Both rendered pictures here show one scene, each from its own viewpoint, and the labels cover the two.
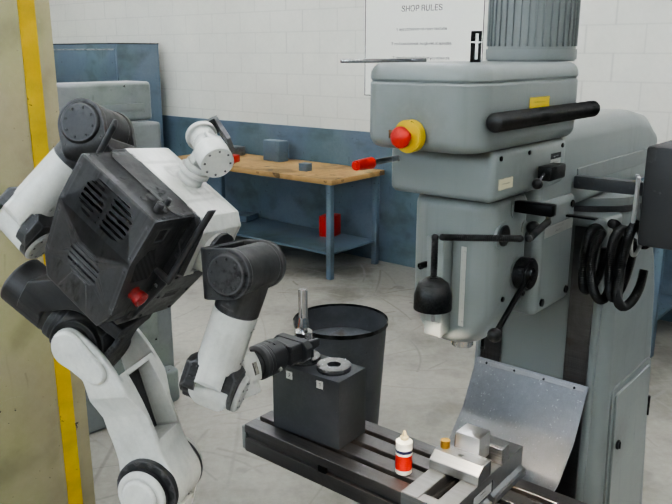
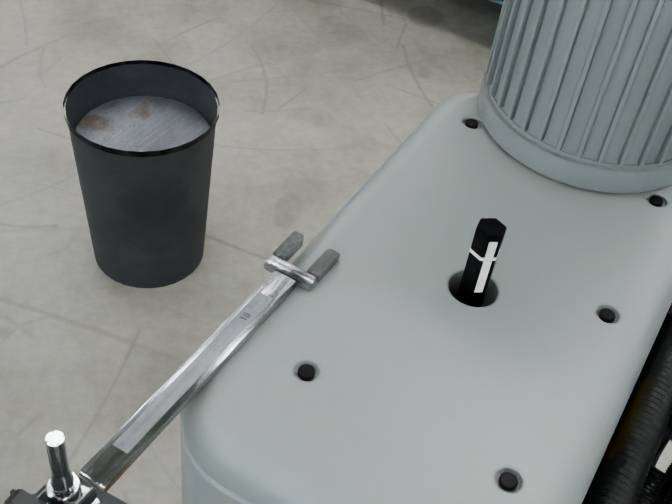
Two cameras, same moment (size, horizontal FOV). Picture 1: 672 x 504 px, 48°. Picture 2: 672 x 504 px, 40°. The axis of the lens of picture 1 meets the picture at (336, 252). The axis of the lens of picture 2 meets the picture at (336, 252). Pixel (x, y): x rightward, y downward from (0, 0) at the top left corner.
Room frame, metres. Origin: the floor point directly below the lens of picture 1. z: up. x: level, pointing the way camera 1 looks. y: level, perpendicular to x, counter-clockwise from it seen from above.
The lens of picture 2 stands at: (1.14, -0.06, 2.37)
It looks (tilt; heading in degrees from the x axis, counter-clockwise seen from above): 44 degrees down; 345
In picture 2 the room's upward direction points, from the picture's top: 8 degrees clockwise
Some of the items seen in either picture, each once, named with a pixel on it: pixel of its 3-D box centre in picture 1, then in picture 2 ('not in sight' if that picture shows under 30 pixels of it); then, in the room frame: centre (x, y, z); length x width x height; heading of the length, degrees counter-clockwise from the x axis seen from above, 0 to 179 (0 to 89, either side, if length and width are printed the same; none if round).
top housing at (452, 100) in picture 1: (477, 102); (460, 344); (1.58, -0.29, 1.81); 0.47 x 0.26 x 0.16; 140
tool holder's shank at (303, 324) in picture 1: (303, 310); (59, 462); (1.86, 0.09, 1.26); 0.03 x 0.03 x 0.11
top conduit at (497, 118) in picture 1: (547, 114); (634, 429); (1.51, -0.42, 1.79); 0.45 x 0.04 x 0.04; 140
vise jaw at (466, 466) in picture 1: (459, 463); not in sight; (1.50, -0.28, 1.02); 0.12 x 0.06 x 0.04; 52
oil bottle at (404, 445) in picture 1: (404, 451); not in sight; (1.62, -0.16, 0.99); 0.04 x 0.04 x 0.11
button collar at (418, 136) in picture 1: (409, 136); not in sight; (1.40, -0.14, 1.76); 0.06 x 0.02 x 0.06; 50
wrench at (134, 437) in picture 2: (383, 60); (218, 348); (1.53, -0.09, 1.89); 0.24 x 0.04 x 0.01; 140
